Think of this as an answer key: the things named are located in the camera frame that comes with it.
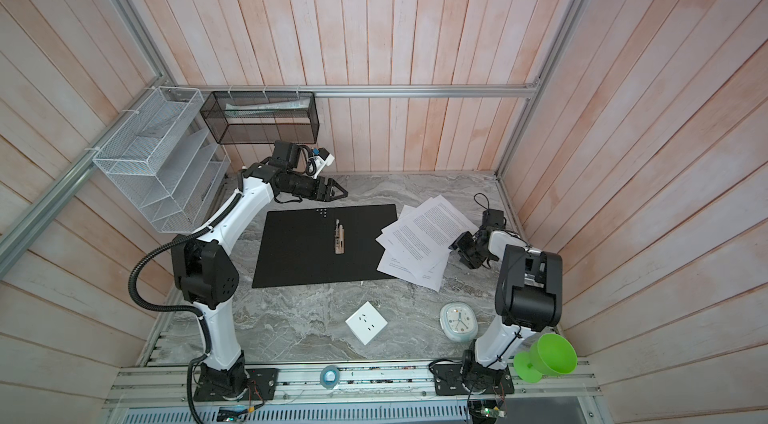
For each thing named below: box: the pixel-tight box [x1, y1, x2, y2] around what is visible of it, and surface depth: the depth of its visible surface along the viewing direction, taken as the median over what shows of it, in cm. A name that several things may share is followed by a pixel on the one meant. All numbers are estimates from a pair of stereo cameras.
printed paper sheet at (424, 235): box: [381, 194, 480, 279], surface depth 106 cm
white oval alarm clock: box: [439, 301, 479, 342], surface depth 83 cm
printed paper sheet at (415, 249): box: [375, 205, 451, 293], surface depth 100 cm
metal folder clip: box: [334, 218, 345, 255], surface depth 103 cm
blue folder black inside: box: [252, 204, 398, 288], surface depth 105 cm
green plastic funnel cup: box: [514, 333, 578, 384], surface depth 66 cm
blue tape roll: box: [320, 365, 340, 390], surface depth 76 cm
